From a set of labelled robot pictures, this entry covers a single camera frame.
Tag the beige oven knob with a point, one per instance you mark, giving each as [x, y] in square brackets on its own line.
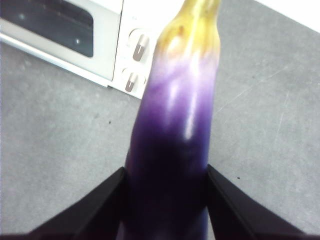
[138, 47]
[131, 82]

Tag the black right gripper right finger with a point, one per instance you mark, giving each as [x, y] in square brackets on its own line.
[240, 217]

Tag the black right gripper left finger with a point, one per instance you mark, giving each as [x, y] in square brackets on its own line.
[82, 220]

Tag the cream Toshiba toaster oven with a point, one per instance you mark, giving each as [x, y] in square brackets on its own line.
[132, 15]

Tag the purple eggplant with yellow stem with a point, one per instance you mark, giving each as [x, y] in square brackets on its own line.
[172, 125]

